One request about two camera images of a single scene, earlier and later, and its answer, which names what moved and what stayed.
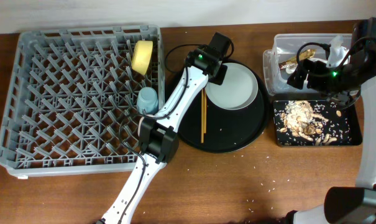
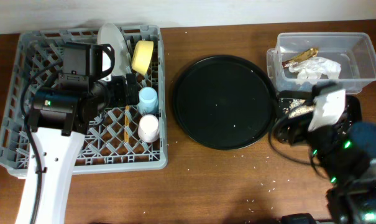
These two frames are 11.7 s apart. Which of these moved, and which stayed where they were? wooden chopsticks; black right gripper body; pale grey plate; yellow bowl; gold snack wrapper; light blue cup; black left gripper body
Moved: wooden chopsticks; pale grey plate; black right gripper body; black left gripper body
Stayed: light blue cup; gold snack wrapper; yellow bowl
